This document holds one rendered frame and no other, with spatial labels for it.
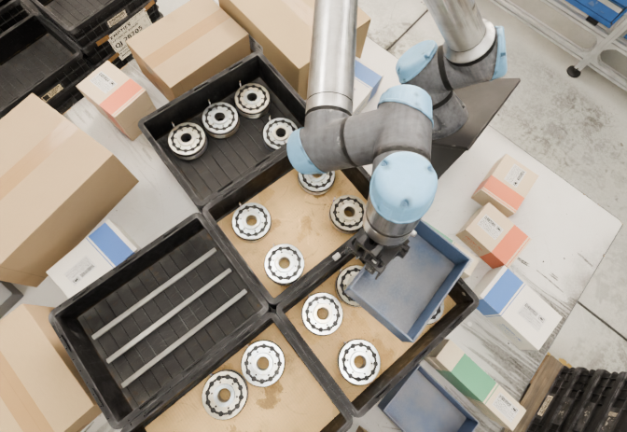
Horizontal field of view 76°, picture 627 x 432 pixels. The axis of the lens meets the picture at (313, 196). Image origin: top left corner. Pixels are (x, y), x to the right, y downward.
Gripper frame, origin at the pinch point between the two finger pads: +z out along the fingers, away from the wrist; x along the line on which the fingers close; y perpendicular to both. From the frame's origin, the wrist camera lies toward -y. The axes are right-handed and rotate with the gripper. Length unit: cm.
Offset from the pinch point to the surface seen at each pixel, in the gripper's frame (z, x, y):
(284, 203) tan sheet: 25.4, -30.0, -0.8
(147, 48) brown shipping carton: 15, -92, -8
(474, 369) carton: 34.2, 34.1, -1.8
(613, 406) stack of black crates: 74, 84, -32
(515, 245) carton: 38, 26, -39
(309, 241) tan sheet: 26.9, -17.9, 2.3
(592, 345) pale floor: 124, 91, -67
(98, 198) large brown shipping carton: 24, -69, 32
